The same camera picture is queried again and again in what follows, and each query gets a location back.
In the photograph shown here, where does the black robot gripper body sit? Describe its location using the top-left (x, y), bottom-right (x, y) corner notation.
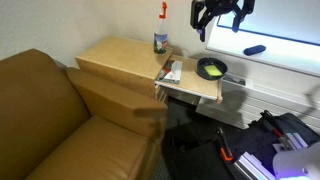
top-left (203, 0), bottom-right (248, 16)

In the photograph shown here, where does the black bowl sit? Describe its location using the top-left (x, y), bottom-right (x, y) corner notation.
top-left (196, 57), bottom-right (229, 82)

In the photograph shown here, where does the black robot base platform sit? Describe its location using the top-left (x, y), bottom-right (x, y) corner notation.
top-left (186, 112), bottom-right (320, 180)

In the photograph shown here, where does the light wooden drawer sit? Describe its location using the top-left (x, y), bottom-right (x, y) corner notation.
top-left (154, 54), bottom-right (224, 105)

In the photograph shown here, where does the light wooden drawer cabinet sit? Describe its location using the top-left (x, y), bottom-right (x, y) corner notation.
top-left (75, 35), bottom-right (174, 101)

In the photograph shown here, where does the dark cylindrical speaker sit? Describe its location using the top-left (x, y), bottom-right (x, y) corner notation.
top-left (243, 44), bottom-right (267, 57)

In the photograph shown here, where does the spray bottle with red trigger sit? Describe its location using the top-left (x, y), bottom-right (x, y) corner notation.
top-left (153, 0), bottom-right (170, 55)

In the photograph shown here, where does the white window sill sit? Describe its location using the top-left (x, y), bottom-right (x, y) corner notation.
top-left (206, 23), bottom-right (320, 78)

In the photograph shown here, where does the yellow sponge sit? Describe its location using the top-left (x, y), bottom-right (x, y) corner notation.
top-left (203, 64), bottom-right (223, 78)

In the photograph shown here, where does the white radiator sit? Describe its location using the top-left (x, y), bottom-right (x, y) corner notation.
top-left (195, 74), bottom-right (320, 135)

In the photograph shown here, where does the brown leather sofa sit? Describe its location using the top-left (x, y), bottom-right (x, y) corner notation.
top-left (0, 48), bottom-right (169, 180)

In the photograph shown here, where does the red handled clamp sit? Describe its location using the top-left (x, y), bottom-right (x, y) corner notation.
top-left (260, 109), bottom-right (292, 151)

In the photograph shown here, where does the orange handled clamp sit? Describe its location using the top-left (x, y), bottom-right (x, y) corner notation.
top-left (216, 127), bottom-right (234, 164)

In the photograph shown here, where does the aluminium mounting rail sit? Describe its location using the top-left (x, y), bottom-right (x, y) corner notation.
top-left (233, 151), bottom-right (278, 180)
top-left (272, 132), bottom-right (310, 153)

